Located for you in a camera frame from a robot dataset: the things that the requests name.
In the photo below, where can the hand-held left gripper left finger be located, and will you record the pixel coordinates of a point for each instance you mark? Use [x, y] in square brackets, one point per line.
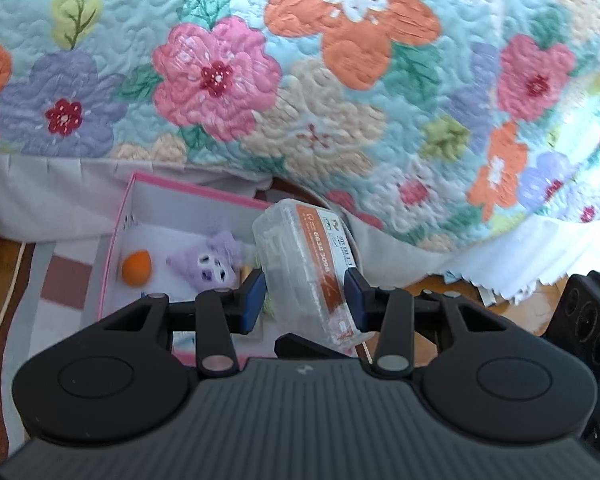
[252, 302]

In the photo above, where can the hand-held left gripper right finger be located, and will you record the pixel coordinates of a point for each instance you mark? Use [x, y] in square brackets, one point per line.
[357, 302]

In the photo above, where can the orange label tissue pack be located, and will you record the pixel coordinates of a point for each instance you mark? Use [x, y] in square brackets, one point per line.
[290, 260]

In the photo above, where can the purple plush toy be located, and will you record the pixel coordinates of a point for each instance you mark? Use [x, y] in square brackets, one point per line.
[205, 262]

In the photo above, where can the orange makeup sponge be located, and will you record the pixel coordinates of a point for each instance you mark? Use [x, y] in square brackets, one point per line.
[136, 267]

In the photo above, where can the pink cardboard box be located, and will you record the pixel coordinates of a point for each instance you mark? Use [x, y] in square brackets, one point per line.
[180, 205]

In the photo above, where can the checkered rug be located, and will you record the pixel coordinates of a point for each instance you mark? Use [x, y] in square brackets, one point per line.
[65, 280]

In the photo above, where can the floral quilt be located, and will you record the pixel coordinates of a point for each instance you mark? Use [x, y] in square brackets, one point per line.
[330, 85]

